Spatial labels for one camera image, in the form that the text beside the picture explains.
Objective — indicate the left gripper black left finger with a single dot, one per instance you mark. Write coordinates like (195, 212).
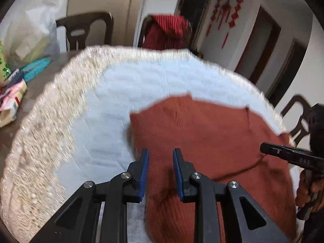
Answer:
(98, 212)

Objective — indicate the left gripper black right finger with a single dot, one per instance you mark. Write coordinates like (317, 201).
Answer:
(222, 209)

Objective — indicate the rust red knit sweater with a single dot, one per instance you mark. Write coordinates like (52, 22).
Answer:
(222, 143)

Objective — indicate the dark wooden chair right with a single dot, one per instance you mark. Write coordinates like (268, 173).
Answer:
(294, 116)

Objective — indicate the cream lace tablecloth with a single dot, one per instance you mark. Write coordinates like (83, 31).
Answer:
(31, 191)

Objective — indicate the cream cardboard box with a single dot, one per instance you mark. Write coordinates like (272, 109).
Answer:
(9, 109)

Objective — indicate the teal glittery pouch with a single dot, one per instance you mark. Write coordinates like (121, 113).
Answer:
(33, 69)

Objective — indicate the green leaf print package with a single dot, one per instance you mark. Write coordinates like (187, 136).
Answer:
(5, 71)

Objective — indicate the red Chinese knot decorations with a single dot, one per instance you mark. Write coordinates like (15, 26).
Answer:
(224, 13)

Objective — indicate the dark wooden chair far left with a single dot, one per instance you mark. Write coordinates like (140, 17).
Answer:
(77, 28)

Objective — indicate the white plastic bag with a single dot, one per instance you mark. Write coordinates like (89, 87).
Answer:
(32, 34)

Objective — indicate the red checkered cloth on chair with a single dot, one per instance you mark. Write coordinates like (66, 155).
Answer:
(165, 32)

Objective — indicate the pink handled scissors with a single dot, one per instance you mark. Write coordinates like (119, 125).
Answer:
(12, 91)

